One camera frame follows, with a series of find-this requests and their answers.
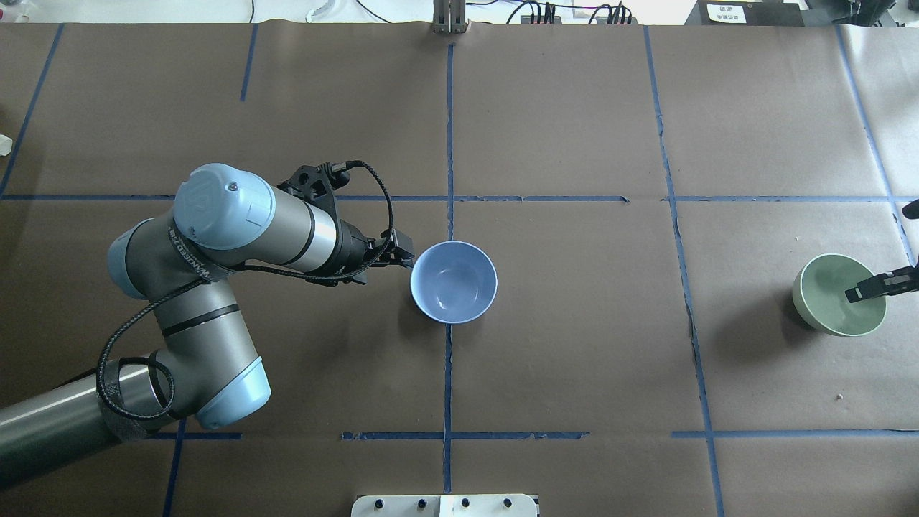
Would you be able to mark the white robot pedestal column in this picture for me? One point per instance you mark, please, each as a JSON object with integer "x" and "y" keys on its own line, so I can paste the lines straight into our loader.
{"x": 501, "y": 504}

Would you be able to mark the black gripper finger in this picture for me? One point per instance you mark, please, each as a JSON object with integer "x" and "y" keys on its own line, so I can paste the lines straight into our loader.
{"x": 398, "y": 250}
{"x": 889, "y": 284}

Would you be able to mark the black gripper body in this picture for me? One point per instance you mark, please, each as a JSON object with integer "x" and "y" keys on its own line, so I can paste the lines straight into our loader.
{"x": 351, "y": 249}

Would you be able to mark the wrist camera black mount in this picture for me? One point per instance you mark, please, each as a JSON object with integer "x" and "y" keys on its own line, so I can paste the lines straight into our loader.
{"x": 317, "y": 185}

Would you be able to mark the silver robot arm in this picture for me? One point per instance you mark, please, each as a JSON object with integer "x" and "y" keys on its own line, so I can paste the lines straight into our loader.
{"x": 189, "y": 352}

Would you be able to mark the black power box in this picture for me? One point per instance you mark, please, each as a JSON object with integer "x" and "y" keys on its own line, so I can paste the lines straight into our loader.
{"x": 745, "y": 13}

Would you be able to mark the blue bowl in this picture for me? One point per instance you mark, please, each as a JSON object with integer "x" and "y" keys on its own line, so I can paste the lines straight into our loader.
{"x": 453, "y": 282}

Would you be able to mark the green bowl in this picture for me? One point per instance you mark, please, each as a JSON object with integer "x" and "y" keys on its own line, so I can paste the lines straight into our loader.
{"x": 819, "y": 296}

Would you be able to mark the aluminium frame post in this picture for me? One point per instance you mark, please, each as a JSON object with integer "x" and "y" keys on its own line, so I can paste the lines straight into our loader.
{"x": 449, "y": 17}

